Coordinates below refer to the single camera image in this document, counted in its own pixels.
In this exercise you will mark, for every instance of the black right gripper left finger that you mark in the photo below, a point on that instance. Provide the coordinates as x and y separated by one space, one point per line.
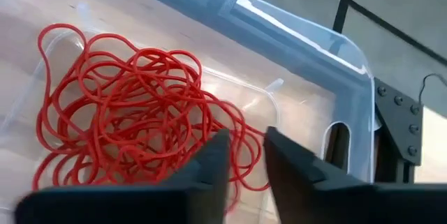
209 182

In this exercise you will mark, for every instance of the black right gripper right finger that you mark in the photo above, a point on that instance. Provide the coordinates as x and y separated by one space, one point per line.
297 182

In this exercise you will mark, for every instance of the clear plastic basket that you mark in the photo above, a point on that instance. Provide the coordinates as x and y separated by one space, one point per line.
297 42

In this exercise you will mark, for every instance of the red rubber band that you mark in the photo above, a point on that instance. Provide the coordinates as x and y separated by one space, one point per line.
52 77
249 140
157 88

